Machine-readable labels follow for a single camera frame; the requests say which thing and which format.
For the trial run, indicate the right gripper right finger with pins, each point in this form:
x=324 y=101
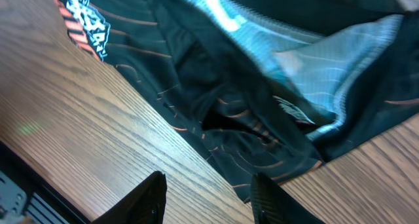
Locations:
x=272 y=205

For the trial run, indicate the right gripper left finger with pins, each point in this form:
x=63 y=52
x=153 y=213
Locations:
x=145 y=204

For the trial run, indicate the black printed cycling jersey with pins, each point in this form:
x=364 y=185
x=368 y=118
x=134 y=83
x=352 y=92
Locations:
x=278 y=87

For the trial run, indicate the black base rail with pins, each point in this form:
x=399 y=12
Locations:
x=25 y=193

